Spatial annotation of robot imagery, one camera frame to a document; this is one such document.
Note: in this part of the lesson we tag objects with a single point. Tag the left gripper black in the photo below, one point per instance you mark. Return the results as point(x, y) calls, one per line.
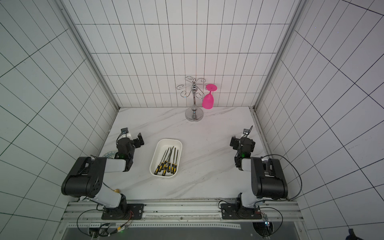
point(136, 141)

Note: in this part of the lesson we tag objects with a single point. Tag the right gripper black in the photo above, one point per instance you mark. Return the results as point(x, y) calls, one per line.
point(235, 141)

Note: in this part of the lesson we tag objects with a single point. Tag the file tool yellow black handle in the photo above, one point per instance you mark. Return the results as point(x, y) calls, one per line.
point(157, 170)

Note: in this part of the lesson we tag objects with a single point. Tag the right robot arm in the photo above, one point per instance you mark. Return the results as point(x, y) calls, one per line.
point(267, 177)

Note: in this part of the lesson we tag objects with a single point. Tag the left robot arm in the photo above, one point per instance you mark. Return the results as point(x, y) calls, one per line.
point(86, 179)

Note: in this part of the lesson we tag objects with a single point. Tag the white plastic storage box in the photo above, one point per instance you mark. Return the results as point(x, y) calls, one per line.
point(161, 147)

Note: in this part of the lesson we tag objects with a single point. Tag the patterned round plate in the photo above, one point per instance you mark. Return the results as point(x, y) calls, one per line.
point(110, 154)

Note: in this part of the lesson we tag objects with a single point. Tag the pink plastic wine glass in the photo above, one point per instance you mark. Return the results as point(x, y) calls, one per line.
point(208, 101)

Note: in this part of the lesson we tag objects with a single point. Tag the chrome glass holder stand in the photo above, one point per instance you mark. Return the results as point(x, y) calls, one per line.
point(192, 87)

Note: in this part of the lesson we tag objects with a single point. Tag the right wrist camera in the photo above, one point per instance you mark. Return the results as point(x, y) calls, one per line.
point(246, 132)

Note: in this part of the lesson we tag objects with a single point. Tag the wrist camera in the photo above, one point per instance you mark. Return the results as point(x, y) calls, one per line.
point(125, 133)
point(246, 132)

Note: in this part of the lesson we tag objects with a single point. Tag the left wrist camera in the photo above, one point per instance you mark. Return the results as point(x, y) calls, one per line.
point(125, 133)

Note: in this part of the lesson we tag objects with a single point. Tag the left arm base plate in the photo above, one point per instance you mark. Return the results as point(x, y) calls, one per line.
point(124, 212)

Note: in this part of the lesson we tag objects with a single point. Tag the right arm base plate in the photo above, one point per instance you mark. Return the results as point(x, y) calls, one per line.
point(234, 212)

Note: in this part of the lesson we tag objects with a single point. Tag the aluminium mounting rail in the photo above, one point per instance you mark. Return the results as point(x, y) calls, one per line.
point(176, 213)

